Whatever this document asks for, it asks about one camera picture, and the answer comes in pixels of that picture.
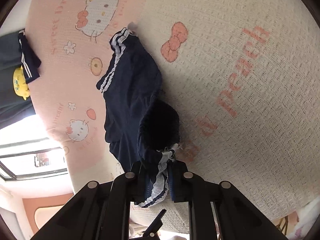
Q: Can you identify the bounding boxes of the navy shorts white stripes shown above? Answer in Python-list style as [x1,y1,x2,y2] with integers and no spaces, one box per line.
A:
[96,28,180,208]

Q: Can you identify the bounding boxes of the yellow plush toy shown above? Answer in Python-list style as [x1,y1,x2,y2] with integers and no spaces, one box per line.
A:
[13,66,30,100]

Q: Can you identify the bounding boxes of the pink cream Hello Kitty blanket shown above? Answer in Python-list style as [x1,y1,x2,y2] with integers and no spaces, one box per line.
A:
[26,0,319,239]

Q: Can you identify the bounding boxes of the navy striped garment on sofa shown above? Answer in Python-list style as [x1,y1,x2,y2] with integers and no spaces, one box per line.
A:
[18,30,41,84]

